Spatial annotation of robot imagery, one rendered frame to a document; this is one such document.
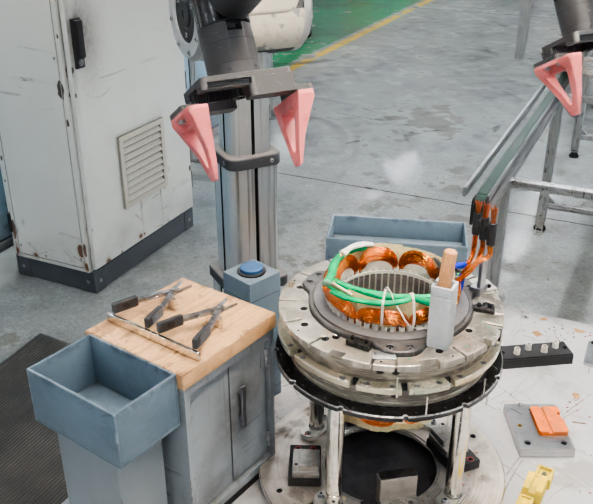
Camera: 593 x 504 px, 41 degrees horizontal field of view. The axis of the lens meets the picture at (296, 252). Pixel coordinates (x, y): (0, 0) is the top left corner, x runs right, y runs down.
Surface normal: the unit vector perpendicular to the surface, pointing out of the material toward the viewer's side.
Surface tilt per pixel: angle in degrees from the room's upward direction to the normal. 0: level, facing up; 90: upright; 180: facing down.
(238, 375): 90
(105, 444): 90
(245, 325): 0
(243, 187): 90
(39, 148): 90
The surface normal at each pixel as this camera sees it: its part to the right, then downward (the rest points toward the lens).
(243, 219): 0.46, 0.39
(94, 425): -0.59, 0.36
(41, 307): 0.00, -0.90
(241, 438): 0.81, 0.26
